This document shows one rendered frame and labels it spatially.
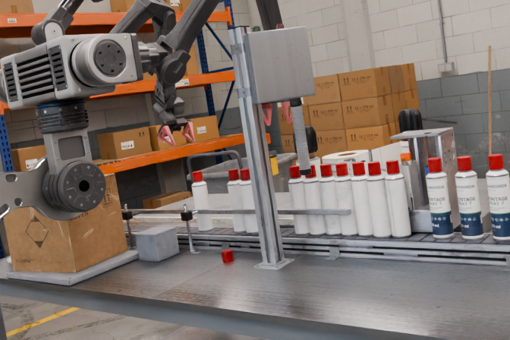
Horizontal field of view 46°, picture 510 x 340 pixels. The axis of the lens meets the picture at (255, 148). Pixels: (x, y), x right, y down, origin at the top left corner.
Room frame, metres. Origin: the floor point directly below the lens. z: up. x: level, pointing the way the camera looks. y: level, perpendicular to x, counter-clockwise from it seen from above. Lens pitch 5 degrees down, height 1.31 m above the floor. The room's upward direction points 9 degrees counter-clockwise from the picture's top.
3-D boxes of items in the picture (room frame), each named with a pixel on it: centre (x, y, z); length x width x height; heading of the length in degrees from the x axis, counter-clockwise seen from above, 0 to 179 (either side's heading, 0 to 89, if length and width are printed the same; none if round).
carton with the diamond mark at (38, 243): (2.01, 0.67, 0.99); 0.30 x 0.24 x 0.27; 59
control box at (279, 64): (1.68, -0.09, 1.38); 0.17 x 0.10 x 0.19; 107
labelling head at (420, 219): (1.62, -0.45, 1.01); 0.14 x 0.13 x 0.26; 52
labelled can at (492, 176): (1.41, -0.56, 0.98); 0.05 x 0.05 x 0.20
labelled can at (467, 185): (1.46, -0.50, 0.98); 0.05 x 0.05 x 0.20
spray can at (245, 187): (1.89, 0.04, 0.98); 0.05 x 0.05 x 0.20
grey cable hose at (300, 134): (1.63, -0.13, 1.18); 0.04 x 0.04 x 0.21
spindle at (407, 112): (2.17, -0.57, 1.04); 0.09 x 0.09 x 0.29
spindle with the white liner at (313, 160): (2.08, -0.18, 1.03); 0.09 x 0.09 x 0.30
